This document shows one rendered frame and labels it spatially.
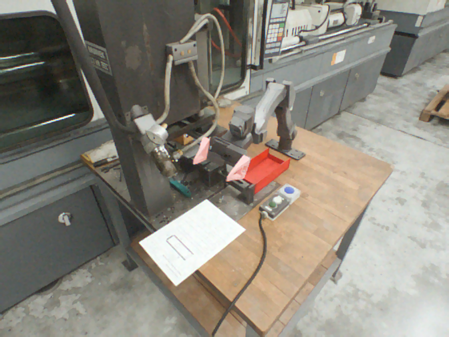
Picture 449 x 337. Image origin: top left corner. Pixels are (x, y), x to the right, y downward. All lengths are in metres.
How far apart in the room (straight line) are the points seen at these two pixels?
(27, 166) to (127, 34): 0.97
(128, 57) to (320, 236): 0.81
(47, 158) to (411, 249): 2.37
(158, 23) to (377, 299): 1.89
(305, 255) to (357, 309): 1.07
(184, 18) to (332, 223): 0.82
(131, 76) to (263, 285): 0.69
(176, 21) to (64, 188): 1.11
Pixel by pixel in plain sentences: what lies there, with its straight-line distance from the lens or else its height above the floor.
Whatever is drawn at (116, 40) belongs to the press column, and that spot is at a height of 1.50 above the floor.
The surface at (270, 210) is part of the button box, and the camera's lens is 1.01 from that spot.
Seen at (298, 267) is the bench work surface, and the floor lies 0.90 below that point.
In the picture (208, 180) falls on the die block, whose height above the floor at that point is 0.93.
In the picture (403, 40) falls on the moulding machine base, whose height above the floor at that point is 0.60.
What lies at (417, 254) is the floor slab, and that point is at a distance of 2.43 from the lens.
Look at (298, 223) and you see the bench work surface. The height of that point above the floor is 0.90.
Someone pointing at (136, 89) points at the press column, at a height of 1.37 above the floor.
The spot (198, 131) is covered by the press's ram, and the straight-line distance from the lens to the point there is 1.03.
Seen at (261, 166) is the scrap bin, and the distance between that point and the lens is 1.25.
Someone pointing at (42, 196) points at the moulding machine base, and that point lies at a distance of 1.65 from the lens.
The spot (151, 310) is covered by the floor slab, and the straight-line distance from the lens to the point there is 1.87.
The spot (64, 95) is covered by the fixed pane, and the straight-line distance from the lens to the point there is 1.51.
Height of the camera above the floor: 1.66
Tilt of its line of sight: 38 degrees down
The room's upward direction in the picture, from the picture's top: straight up
